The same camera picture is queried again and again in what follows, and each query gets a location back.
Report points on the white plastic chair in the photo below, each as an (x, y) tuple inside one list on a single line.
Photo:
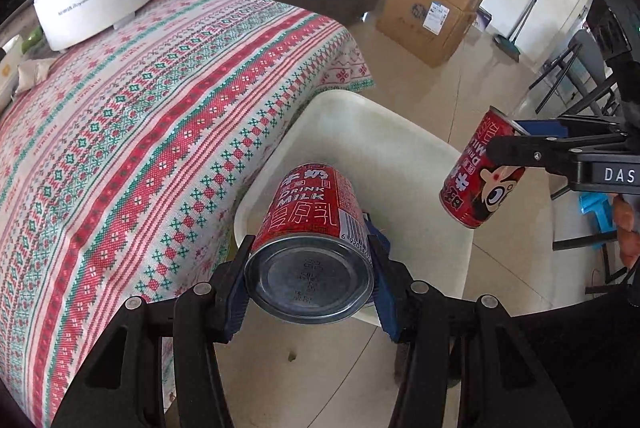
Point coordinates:
[(350, 148)]

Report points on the black metal chair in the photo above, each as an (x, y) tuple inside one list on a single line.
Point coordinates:
[(590, 68)]

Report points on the red milk can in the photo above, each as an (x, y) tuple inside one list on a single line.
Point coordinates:
[(310, 218), (475, 198)]

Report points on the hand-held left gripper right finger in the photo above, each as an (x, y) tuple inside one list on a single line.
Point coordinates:
[(387, 313)]

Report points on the crumpled grey plastic wrapper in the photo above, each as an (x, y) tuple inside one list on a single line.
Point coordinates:
[(35, 73)]

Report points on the white dish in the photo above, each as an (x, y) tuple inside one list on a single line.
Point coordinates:
[(7, 88)]

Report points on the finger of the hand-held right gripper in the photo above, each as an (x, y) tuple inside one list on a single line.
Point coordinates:
[(525, 151), (540, 127)]

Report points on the person's dark clothing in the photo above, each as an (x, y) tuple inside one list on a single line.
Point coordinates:
[(590, 358)]

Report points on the broom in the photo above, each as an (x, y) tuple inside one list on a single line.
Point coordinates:
[(507, 46)]

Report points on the person's right hand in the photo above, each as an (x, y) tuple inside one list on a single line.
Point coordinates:
[(627, 228)]

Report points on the blue plastic stool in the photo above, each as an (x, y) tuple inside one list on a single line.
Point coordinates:
[(597, 218)]

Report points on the red green patterned tablecloth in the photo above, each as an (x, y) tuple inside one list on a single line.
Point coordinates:
[(150, 133)]

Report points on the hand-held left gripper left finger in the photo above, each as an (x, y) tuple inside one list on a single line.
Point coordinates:
[(235, 313)]

